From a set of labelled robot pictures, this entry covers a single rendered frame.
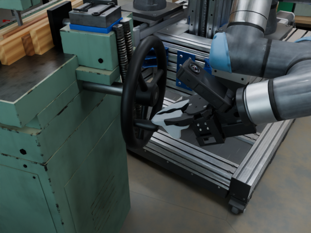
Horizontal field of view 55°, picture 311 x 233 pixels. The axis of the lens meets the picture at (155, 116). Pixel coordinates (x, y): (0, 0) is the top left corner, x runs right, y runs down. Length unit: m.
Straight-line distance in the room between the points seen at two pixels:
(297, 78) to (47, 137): 0.53
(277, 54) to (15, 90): 0.51
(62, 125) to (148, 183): 0.92
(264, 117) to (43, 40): 0.55
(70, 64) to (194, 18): 0.76
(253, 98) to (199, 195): 1.10
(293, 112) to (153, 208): 1.09
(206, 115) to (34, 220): 0.63
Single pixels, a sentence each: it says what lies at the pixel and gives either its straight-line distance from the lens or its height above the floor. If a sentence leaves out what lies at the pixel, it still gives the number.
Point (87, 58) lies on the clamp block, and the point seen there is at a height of 0.90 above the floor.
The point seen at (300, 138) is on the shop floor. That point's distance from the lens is 2.08.
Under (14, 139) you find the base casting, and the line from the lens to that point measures 0.75.
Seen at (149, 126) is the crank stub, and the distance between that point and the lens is 0.65.
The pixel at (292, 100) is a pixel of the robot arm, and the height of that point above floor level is 0.96.
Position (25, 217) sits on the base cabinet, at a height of 0.46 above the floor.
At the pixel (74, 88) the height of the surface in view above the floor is 0.82.
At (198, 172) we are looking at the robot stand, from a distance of 1.46.
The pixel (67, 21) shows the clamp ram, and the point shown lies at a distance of 0.83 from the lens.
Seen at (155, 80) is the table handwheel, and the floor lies 0.82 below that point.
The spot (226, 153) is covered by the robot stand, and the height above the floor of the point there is 0.21.
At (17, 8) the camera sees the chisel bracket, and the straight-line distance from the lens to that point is 0.80.
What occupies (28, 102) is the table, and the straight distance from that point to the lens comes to 0.65.
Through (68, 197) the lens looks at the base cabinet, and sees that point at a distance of 0.89.
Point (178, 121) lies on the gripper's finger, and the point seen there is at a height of 0.87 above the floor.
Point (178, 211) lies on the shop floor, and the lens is 1.50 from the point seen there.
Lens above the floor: 1.21
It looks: 36 degrees down
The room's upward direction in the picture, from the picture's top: straight up
